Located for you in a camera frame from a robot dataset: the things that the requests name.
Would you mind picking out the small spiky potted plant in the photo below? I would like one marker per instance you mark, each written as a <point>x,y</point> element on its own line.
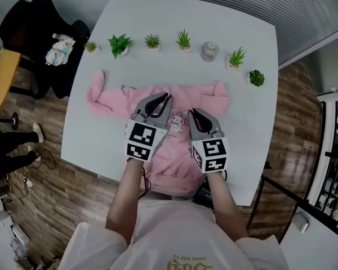
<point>91,47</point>

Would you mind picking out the broad-leaf potted plant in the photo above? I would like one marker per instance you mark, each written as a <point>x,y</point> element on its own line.
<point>119,44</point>

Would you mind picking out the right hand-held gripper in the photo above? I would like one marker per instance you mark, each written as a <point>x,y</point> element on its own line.
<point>212,153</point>

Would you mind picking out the white power strip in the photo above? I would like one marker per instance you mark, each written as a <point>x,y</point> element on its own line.
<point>28,182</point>

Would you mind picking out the pink long-sleeved shirt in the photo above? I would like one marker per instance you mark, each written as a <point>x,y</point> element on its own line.
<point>174,156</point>

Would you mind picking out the yellow round table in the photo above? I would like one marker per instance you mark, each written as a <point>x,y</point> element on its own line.
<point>2,77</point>

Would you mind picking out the person's white top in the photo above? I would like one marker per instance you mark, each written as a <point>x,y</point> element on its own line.
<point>180,235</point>

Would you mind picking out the black stand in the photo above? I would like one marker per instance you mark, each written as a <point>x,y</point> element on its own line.
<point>281,191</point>

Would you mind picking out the white box on stand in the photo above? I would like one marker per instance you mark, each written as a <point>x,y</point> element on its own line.
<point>300,221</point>

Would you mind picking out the black office chair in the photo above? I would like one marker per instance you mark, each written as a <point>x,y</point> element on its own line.
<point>31,24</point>

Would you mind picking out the spiky plant in white pot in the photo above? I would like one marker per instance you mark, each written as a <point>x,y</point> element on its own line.
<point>183,41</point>
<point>236,58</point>
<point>152,41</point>

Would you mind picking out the round succulent in white pot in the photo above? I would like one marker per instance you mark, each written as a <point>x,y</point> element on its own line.
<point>256,77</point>

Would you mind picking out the black waist device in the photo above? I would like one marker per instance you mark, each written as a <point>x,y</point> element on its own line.
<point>204,197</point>

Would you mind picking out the person's right forearm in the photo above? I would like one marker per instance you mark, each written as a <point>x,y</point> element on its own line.
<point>224,204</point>

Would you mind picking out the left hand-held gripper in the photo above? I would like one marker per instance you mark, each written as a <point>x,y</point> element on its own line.
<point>141,141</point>

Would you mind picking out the black metal rack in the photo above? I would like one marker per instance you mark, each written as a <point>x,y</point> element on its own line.
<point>335,156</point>

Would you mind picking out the grey glass jar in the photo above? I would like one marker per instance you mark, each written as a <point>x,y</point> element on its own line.
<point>209,51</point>

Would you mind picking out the person's left forearm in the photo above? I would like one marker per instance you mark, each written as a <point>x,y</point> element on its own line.
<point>126,195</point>

